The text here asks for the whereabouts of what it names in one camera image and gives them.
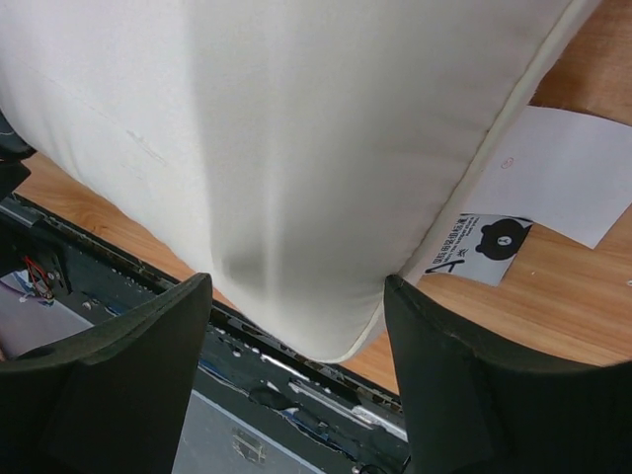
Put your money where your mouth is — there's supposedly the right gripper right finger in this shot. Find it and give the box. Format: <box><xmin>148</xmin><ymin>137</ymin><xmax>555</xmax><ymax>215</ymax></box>
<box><xmin>383</xmin><ymin>276</ymin><xmax>631</xmax><ymax>473</ymax></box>

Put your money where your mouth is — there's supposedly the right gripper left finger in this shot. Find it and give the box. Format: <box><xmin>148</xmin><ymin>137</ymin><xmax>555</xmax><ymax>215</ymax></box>
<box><xmin>1</xmin><ymin>274</ymin><xmax>212</xmax><ymax>473</ymax></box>

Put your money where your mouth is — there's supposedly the cream white pillow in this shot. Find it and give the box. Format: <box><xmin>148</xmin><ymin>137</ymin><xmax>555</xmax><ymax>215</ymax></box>
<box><xmin>1</xmin><ymin>1</ymin><xmax>597</xmax><ymax>362</ymax></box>

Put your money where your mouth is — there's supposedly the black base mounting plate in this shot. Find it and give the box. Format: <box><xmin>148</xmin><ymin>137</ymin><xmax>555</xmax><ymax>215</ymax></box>
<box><xmin>1</xmin><ymin>196</ymin><xmax>412</xmax><ymax>473</ymax></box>

